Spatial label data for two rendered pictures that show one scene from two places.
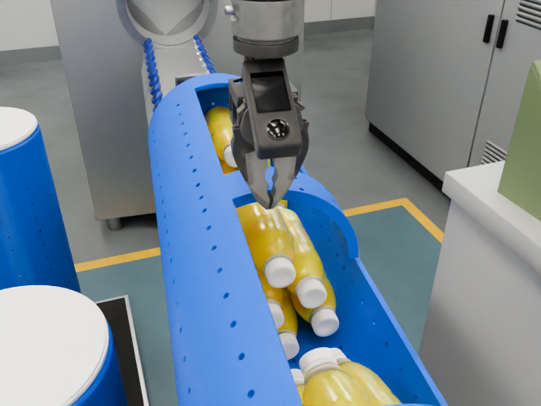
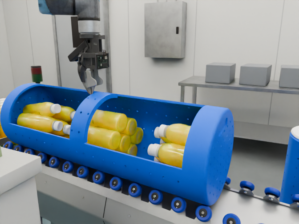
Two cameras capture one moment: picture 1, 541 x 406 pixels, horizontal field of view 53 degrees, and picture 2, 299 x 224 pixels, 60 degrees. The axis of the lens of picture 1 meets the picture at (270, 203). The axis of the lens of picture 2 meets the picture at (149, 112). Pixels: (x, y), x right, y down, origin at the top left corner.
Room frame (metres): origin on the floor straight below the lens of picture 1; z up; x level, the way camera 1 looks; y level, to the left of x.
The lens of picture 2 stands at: (1.39, -0.52, 1.42)
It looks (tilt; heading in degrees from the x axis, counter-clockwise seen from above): 16 degrees down; 134
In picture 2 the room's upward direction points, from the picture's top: straight up
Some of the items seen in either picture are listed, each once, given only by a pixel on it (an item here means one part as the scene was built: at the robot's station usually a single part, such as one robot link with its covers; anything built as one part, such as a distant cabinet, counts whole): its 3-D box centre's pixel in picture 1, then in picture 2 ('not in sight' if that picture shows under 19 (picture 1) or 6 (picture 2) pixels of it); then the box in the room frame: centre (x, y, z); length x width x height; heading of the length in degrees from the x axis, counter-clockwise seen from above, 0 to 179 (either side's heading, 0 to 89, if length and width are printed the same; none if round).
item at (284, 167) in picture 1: (278, 168); (90, 82); (0.60, -0.01, 1.27); 0.06 x 0.03 x 0.09; 14
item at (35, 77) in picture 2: not in sight; (37, 77); (-0.28, 0.16, 1.18); 0.06 x 0.06 x 0.05
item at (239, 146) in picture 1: (251, 146); not in sight; (0.57, 0.02, 1.32); 0.05 x 0.02 x 0.09; 104
